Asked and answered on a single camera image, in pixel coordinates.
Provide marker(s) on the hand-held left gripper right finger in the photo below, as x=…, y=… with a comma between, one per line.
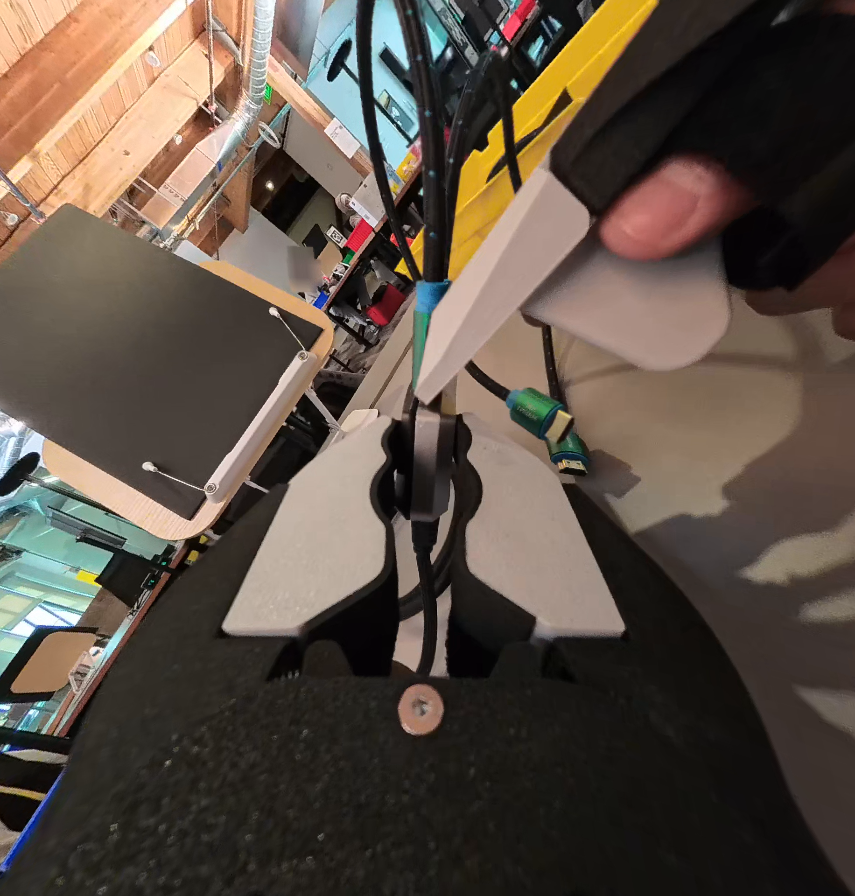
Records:
x=547, y=560

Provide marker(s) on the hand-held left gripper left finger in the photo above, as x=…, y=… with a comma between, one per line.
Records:
x=309, y=560

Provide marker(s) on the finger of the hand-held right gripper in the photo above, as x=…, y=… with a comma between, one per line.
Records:
x=498, y=280
x=638, y=315

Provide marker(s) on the yellow plastic bin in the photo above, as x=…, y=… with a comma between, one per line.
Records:
x=554, y=126

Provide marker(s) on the red box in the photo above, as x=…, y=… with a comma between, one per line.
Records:
x=388, y=308

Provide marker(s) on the black round disc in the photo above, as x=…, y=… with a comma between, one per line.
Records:
x=341, y=59

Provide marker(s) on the wooden-framed black panel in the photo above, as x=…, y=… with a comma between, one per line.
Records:
x=106, y=350

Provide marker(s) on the silver ventilation duct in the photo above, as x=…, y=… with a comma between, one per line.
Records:
x=225, y=126

